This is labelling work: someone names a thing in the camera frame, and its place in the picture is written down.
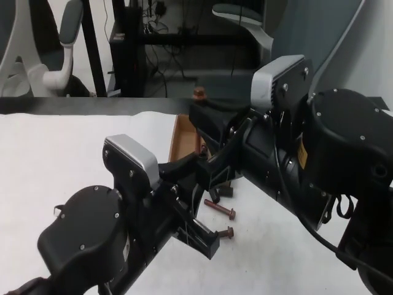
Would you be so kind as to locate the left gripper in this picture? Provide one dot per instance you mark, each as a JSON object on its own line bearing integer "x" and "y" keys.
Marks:
{"x": 172, "y": 209}

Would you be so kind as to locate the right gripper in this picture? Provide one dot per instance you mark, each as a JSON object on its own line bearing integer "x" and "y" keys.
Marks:
{"x": 255, "y": 147}

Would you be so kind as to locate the copper bolt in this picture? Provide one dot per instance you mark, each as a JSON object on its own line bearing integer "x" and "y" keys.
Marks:
{"x": 221, "y": 209}
{"x": 199, "y": 93}
{"x": 226, "y": 232}

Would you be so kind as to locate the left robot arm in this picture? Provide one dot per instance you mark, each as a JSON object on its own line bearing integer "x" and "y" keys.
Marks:
{"x": 86, "y": 227}

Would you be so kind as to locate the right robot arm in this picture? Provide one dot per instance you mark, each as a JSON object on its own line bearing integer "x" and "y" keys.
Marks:
{"x": 337, "y": 153}

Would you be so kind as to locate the assembled bolt and sleeve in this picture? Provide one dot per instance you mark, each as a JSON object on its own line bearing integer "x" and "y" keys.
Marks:
{"x": 204, "y": 150}

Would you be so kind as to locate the cardboard box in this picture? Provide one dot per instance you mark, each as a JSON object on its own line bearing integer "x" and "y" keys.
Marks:
{"x": 184, "y": 138}

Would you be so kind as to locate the dark metal sleeve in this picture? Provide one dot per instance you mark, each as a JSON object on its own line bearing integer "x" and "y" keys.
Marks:
{"x": 226, "y": 191}

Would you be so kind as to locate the white grey office chair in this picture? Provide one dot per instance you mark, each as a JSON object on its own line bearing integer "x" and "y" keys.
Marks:
{"x": 61, "y": 46}
{"x": 261, "y": 33}

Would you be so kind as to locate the black computer tower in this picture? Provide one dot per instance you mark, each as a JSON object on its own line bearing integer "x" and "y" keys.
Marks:
{"x": 127, "y": 58}

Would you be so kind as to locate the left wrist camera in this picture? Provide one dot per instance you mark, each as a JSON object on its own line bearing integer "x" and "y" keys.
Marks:
{"x": 139, "y": 153}

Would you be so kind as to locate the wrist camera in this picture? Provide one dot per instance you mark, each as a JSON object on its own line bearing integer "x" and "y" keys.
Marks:
{"x": 139, "y": 153}
{"x": 276, "y": 80}

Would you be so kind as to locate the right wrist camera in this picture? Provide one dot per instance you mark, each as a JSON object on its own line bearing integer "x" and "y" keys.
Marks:
{"x": 276, "y": 80}

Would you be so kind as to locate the black desk frame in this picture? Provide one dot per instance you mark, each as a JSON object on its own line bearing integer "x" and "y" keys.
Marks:
{"x": 95, "y": 46}

